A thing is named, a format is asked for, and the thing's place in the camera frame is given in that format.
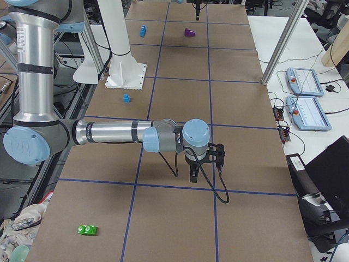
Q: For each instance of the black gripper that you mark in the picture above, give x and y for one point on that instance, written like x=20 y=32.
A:
x=193 y=164

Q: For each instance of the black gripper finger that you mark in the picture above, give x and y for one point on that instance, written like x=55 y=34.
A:
x=197 y=10

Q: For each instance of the purple trapezoid block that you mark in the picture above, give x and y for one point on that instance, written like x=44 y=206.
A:
x=189 y=33

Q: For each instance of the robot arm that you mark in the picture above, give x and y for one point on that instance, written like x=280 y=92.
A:
x=39 y=133

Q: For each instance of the long blue four-stud block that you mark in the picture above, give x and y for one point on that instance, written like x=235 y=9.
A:
x=143 y=30

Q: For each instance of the small blue block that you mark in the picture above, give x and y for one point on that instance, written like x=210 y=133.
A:
x=126 y=98

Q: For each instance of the green two-stud block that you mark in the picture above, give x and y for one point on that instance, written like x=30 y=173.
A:
x=89 y=230

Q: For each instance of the lower teach pendant tablet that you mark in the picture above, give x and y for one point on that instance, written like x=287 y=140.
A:
x=306 y=113

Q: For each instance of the teach pendant tablet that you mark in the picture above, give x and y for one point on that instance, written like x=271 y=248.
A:
x=304 y=82
x=306 y=113

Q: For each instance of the upper teach pendant tablet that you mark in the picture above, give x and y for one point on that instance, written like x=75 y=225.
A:
x=304 y=82

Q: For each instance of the black laptop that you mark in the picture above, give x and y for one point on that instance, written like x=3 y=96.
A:
x=322 y=192

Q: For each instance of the crumpled patterned cloth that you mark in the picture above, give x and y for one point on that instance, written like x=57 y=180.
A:
x=23 y=229

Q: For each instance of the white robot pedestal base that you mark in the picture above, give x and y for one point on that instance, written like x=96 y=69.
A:
x=124 y=71

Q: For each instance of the aluminium frame post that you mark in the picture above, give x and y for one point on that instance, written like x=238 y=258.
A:
x=289 y=28

